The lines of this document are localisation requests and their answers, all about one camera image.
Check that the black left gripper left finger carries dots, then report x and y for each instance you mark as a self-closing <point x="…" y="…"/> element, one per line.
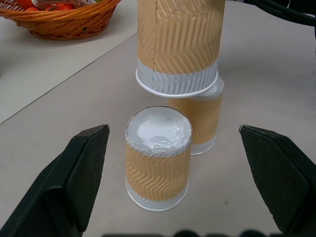
<point x="54" y="195"/>

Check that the brown ribbed paper cup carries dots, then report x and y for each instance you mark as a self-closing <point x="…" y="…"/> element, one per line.
<point x="179" y="44"/>
<point x="200" y="121"/>
<point x="158" y="168"/>

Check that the woven wicker basket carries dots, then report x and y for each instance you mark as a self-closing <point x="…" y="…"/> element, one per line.
<point x="66" y="22"/>

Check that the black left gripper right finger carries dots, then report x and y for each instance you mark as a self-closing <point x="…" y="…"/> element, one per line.
<point x="279" y="177"/>

